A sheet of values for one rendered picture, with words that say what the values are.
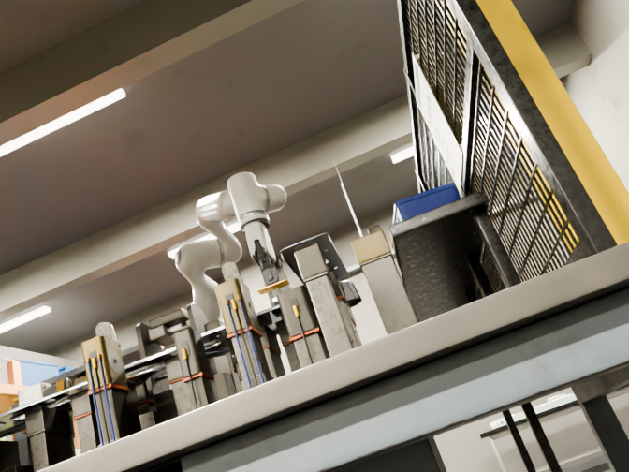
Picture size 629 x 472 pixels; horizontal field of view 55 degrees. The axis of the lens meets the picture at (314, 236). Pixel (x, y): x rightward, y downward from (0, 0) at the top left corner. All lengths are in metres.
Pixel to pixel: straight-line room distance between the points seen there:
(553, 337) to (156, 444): 0.50
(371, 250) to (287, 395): 0.69
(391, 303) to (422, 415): 0.61
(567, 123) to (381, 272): 0.52
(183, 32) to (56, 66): 0.98
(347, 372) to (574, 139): 0.57
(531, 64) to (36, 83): 4.00
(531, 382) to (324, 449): 0.26
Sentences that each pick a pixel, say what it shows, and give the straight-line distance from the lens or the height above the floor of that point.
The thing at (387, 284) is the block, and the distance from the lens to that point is 1.36.
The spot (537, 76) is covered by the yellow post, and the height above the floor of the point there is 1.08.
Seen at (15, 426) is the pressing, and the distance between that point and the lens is 1.93.
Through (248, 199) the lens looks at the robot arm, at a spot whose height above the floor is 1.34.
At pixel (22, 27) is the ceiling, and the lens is 4.75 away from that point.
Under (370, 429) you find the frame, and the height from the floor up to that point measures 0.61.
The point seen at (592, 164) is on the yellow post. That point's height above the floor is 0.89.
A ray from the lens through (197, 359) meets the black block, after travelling 1.39.
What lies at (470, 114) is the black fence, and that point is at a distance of 1.25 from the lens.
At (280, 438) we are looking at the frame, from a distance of 0.80.
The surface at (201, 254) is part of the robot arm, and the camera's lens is 2.04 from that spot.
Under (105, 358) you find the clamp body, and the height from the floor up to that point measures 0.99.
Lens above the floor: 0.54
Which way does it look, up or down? 23 degrees up
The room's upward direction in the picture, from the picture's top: 19 degrees counter-clockwise
